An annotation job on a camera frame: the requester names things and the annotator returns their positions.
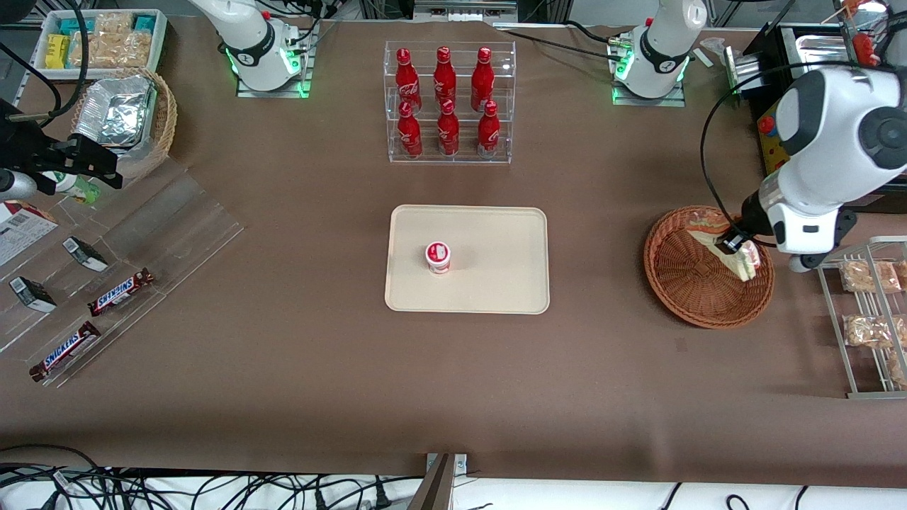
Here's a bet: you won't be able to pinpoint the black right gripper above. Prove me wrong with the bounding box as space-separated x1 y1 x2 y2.
0 99 124 196

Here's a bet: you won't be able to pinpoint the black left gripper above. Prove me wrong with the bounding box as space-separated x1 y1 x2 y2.
715 191 779 256

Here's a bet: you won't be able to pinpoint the triangle sandwich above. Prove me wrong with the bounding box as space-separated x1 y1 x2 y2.
686 209 761 283

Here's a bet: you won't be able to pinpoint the round brown wicker basket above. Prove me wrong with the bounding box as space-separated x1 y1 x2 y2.
643 205 775 329

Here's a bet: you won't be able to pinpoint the tan wicker basket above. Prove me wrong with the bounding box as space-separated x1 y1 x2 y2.
69 67 178 181

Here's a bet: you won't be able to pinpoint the beige plastic tray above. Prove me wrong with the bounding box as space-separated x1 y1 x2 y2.
384 205 551 315

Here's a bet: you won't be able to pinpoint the green white small bottle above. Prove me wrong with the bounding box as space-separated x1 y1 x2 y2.
43 170 101 205

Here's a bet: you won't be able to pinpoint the aluminium foil containers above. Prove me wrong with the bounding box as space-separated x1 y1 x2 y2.
73 76 158 149

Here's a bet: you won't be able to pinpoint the small black white box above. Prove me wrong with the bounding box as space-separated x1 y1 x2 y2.
62 237 109 273
9 276 57 313

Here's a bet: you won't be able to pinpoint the clear acrylic stepped display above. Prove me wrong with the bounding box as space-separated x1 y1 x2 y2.
0 159 245 389

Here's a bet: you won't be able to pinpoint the printed white cardboard box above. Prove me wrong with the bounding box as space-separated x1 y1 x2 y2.
0 200 59 268

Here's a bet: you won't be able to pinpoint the clear bag of snacks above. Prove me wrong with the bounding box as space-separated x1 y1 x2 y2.
69 12 153 69

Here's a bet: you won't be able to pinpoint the snickers chocolate bar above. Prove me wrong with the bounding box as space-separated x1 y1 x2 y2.
29 321 101 383
87 268 155 317

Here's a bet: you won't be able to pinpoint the white plastic bin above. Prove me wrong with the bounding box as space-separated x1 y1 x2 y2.
32 8 169 80

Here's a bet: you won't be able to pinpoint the silver box with green light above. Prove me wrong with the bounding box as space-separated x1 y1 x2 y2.
723 46 763 96

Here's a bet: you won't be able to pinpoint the black food warmer machine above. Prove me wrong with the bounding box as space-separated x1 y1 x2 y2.
737 21 907 213

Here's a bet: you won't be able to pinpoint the steel warmer pan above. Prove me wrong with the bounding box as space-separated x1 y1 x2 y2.
795 34 862 69

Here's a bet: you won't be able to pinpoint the red sausage on skewer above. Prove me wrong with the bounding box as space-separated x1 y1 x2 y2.
850 32 881 68

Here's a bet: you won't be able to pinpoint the clear acrylic bottle rack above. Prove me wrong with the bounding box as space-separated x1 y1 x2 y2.
383 40 517 165

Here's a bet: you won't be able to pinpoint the red cola bottle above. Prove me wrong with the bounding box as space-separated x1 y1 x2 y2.
434 46 458 107
471 47 495 113
397 101 424 159
436 99 461 157
395 47 423 114
477 101 501 159

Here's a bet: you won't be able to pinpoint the brown table cover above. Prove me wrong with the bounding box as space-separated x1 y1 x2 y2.
0 16 907 489

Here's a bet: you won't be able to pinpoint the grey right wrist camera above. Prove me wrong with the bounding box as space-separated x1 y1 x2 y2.
0 169 38 201

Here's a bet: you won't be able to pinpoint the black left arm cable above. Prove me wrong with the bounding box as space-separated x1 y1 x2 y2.
699 62 840 236

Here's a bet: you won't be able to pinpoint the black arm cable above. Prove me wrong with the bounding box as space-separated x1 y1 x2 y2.
0 0 90 130
699 62 840 236

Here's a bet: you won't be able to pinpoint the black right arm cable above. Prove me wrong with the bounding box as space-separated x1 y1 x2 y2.
0 0 90 130

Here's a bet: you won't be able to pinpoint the grey metal wire rack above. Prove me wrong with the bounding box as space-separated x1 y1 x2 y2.
815 236 907 400

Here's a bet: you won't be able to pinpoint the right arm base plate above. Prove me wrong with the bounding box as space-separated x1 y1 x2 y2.
236 21 320 98

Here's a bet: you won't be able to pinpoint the black floor cable bundle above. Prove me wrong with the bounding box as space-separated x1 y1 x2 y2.
0 445 426 510

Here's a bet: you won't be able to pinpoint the metal table bracket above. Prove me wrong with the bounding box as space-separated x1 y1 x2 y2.
411 453 468 510

